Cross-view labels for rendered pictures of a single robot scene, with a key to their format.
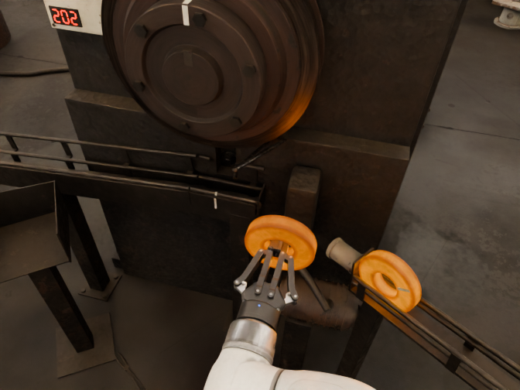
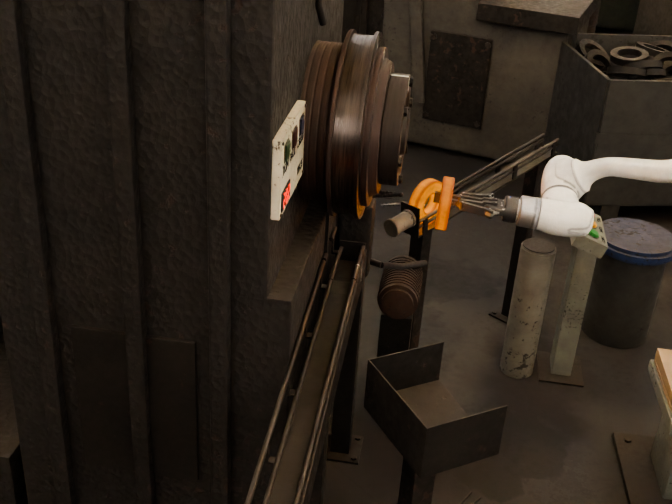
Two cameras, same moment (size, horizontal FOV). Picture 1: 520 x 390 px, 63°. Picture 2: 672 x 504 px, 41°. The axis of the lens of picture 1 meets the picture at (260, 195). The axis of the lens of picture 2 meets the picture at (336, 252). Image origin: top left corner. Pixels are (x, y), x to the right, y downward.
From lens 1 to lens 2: 2.52 m
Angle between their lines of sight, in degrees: 74
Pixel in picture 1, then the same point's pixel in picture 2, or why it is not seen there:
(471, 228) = not seen: hidden behind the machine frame
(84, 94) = (280, 288)
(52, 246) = (423, 397)
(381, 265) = (428, 190)
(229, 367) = (554, 202)
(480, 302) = not seen: hidden behind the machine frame
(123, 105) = (301, 261)
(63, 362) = not seen: outside the picture
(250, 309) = (514, 200)
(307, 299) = (411, 278)
